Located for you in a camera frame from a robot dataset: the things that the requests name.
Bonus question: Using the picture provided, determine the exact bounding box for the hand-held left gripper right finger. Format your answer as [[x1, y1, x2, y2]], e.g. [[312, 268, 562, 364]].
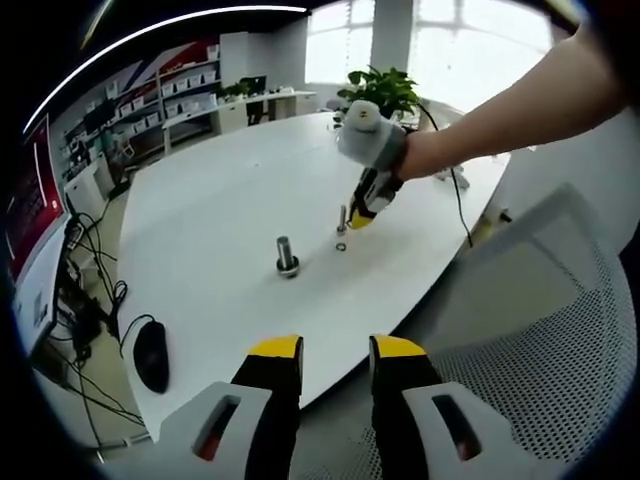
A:
[[368, 333, 524, 480]]

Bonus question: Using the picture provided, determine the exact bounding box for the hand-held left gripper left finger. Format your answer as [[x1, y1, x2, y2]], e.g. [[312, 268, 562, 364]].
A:
[[157, 333, 305, 480]]

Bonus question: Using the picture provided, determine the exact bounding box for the thick steel threaded stud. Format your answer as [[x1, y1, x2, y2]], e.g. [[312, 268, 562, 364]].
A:
[[274, 235, 301, 279]]

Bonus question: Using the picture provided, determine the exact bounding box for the person's right hand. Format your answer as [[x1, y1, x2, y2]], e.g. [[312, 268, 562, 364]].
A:
[[398, 130, 459, 181]]

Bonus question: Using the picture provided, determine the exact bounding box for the green potted plant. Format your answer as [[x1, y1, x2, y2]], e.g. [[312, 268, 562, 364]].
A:
[[337, 67, 421, 121]]

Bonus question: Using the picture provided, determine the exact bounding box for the white background desk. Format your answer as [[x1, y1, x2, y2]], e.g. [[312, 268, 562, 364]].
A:
[[162, 87, 319, 151]]

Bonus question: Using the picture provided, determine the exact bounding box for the black computer mouse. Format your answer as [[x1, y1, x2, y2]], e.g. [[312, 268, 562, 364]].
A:
[[133, 321, 170, 395]]

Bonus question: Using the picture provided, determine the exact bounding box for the large window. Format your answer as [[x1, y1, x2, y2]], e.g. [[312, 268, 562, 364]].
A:
[[304, 0, 566, 116]]

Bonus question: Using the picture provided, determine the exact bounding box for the grey mesh office chair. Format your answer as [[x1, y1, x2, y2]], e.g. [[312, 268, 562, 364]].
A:
[[299, 182, 634, 480]]

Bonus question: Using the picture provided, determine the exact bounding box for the small green plant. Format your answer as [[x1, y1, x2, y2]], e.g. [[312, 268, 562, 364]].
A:
[[217, 79, 249, 101]]

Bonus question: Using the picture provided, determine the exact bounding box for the shelving with white bins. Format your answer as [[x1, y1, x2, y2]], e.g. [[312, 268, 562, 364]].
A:
[[59, 39, 221, 161]]

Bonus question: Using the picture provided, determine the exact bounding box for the white cabinet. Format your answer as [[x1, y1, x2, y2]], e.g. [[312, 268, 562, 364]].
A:
[[64, 162, 116, 211]]

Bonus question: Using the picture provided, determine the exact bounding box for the ceiling light strip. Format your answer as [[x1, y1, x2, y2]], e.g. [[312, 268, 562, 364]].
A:
[[22, 7, 306, 136]]

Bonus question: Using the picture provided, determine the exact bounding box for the computer monitor with red screen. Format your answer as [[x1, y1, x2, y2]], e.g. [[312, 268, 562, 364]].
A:
[[4, 113, 71, 351]]

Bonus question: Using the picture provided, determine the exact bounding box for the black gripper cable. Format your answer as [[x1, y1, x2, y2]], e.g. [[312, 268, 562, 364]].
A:
[[414, 97, 474, 249]]

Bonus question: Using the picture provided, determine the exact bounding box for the black mouse cable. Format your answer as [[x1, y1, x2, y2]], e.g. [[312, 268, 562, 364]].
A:
[[118, 313, 156, 351]]

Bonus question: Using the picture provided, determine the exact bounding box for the tangle of black cables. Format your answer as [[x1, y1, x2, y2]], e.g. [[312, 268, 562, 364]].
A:
[[54, 209, 146, 441]]

